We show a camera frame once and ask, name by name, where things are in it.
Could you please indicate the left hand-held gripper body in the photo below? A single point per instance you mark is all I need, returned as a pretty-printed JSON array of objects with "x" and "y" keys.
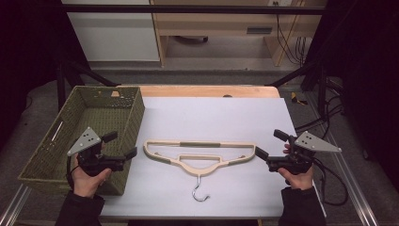
[{"x": 94, "y": 163}]

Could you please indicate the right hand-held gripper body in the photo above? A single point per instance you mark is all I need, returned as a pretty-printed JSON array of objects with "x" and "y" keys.
[{"x": 296, "y": 161}]

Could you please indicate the green woven basket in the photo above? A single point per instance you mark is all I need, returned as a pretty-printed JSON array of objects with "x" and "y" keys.
[{"x": 103, "y": 116}]

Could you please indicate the person's right hand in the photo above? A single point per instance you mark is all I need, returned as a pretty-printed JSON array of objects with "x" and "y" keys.
[{"x": 299, "y": 182}]

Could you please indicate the person's left hand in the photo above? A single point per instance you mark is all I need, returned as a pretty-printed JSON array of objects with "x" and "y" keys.
[{"x": 86, "y": 185}]

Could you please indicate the yellow and black clip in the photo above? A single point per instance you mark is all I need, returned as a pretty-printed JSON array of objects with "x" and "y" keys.
[{"x": 295, "y": 99}]

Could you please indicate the white table cover sheet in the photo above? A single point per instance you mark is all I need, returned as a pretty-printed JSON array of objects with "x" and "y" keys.
[{"x": 213, "y": 119}]

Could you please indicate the black metal stand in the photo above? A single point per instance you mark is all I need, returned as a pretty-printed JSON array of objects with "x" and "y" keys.
[
  {"x": 61, "y": 84},
  {"x": 321, "y": 91}
]

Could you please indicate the white cabinet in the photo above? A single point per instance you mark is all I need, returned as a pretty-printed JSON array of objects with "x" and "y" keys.
[{"x": 116, "y": 34}]

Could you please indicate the black curtain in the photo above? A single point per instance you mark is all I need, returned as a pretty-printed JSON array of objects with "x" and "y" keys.
[
  {"x": 370, "y": 62},
  {"x": 28, "y": 47}
]

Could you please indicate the light wooden desk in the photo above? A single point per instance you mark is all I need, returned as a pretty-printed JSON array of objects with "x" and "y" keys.
[{"x": 213, "y": 23}]

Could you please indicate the aluminium rail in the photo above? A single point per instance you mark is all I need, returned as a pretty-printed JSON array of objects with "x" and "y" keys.
[
  {"x": 14, "y": 207},
  {"x": 354, "y": 188}
]

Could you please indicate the black horizontal frame bar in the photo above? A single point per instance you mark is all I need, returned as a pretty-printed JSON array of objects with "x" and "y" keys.
[{"x": 188, "y": 9}]

